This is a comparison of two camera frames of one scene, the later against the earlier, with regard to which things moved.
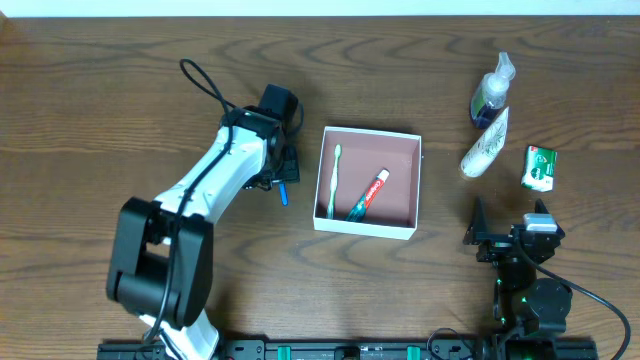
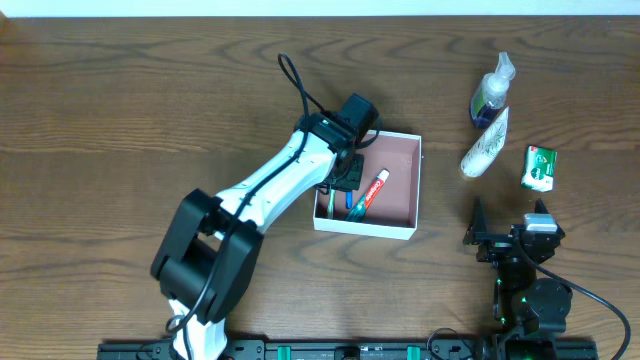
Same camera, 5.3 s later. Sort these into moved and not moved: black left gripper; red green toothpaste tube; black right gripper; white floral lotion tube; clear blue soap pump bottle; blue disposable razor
Moved: black left gripper; blue disposable razor
Not moved: clear blue soap pump bottle; white floral lotion tube; red green toothpaste tube; black right gripper
